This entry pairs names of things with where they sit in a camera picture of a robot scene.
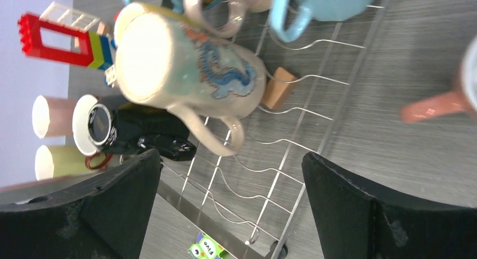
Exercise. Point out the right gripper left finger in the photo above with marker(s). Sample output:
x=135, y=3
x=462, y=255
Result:
x=97, y=215

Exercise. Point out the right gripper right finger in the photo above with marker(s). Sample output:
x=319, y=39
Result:
x=356, y=217

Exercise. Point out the dark red mug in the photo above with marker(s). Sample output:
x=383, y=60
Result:
x=81, y=133

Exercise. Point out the yellow mug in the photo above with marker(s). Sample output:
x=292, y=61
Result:
x=53, y=161

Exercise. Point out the black mug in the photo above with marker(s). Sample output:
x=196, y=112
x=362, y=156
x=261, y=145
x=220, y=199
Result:
x=118, y=126

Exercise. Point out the light pink mug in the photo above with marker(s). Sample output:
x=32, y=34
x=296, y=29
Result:
x=52, y=116

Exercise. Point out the salmon pink mug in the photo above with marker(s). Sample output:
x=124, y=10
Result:
x=460, y=99

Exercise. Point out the beige cup tier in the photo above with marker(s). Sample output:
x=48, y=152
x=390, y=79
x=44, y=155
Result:
x=209, y=83

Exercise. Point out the metal dish rack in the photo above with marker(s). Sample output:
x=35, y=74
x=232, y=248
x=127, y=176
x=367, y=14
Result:
x=251, y=202

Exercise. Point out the wooden block under rack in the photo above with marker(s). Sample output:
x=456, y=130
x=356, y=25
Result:
x=277, y=91

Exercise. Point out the green owl toy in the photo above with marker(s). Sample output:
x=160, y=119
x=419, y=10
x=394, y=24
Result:
x=207, y=248

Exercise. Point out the blue white block car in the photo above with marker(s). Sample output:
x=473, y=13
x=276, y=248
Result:
x=110, y=76

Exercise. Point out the red block tower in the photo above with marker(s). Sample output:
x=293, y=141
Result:
x=45, y=39

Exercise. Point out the white grid block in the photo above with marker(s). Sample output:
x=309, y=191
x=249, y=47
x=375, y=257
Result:
x=68, y=16

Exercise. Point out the light blue mug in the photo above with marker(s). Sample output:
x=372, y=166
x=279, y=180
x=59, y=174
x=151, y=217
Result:
x=320, y=10

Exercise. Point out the pink upside-down cup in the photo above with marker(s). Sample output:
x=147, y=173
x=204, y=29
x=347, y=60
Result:
x=225, y=18

